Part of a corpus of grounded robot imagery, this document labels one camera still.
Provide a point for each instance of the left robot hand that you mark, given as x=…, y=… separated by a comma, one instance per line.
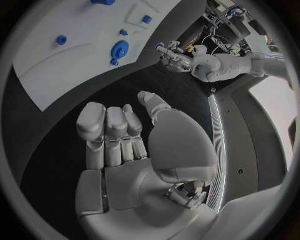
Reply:
x=181, y=61

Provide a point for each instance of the small blue block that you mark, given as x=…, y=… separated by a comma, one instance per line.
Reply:
x=147, y=19

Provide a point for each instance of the large blue block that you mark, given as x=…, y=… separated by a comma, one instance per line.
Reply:
x=103, y=1

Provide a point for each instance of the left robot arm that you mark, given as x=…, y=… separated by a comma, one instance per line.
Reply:
x=229, y=65

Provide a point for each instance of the blue short cylinder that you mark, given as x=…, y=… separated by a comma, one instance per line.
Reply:
x=123, y=32
x=160, y=45

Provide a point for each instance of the blue gear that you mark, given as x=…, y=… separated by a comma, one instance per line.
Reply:
x=120, y=50

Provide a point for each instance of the white task board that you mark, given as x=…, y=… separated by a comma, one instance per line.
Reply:
x=82, y=65

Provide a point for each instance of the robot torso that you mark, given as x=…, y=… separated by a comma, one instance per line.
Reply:
x=246, y=140

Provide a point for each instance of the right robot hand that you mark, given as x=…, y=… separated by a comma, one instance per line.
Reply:
x=140, y=187

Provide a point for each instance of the cluttered equipment rack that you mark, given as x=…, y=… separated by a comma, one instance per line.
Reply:
x=225, y=11

